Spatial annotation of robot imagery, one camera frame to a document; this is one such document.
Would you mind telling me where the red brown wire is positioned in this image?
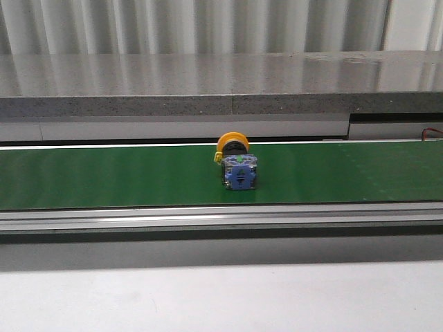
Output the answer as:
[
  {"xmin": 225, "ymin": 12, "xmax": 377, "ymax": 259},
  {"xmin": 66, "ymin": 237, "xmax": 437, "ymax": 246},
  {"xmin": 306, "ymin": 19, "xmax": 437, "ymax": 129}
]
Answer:
[{"xmin": 420, "ymin": 127, "xmax": 443, "ymax": 142}]

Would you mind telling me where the aluminium conveyor frame rail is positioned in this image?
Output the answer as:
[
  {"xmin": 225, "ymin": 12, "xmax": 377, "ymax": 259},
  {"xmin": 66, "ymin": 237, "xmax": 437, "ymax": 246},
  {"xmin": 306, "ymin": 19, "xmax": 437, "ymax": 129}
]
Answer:
[{"xmin": 1, "ymin": 202, "xmax": 442, "ymax": 231}]

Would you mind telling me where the grey stone countertop slab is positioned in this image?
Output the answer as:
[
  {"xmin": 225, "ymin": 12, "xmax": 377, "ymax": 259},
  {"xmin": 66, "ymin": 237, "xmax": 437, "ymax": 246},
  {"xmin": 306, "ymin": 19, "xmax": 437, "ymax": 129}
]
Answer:
[{"xmin": 1, "ymin": 51, "xmax": 442, "ymax": 118}]

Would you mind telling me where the green conveyor belt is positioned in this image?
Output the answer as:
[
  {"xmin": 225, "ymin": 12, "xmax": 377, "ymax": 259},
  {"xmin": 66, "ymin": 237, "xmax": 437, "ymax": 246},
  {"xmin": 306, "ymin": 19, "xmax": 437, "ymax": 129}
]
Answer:
[{"xmin": 1, "ymin": 141, "xmax": 442, "ymax": 210}]

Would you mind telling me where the yellow push button switch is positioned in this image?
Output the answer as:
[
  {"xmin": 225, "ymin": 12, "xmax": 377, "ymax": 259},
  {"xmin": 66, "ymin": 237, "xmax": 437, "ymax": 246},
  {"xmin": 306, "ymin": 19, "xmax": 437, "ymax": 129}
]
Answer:
[{"xmin": 214, "ymin": 131, "xmax": 257, "ymax": 190}]

